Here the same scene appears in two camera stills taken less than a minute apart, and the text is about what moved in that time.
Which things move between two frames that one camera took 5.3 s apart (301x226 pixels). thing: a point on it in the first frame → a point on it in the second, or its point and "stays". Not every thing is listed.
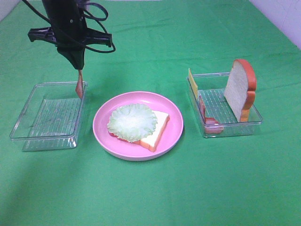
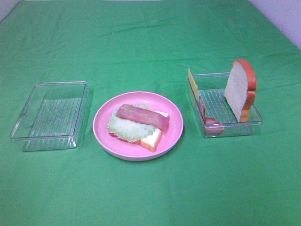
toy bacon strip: [210, 125] stays
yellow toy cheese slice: [193, 84] stays
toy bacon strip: [79, 86] → [155, 118]
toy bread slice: [151, 141] stays
